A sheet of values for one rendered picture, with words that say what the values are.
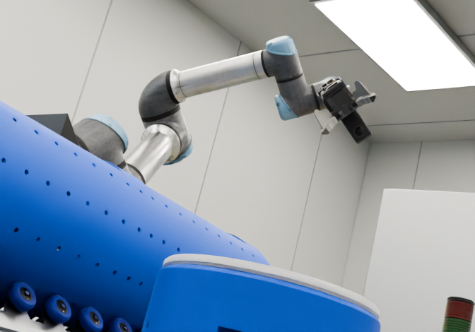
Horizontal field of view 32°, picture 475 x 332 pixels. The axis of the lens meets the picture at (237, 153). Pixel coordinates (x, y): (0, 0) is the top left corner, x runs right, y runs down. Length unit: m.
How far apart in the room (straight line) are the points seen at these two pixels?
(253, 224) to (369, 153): 1.65
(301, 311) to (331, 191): 5.82
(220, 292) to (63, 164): 0.41
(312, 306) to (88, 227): 0.46
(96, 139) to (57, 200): 0.69
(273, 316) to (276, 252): 5.26
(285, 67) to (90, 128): 0.56
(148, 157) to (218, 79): 0.29
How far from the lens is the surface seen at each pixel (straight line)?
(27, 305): 1.22
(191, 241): 1.46
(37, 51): 4.71
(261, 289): 0.90
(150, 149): 2.15
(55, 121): 1.72
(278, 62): 2.15
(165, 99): 2.26
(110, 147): 1.91
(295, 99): 2.17
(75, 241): 1.24
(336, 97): 2.01
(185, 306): 0.93
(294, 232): 6.32
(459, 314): 1.98
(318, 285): 0.92
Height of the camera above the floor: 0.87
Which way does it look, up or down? 18 degrees up
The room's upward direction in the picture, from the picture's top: 14 degrees clockwise
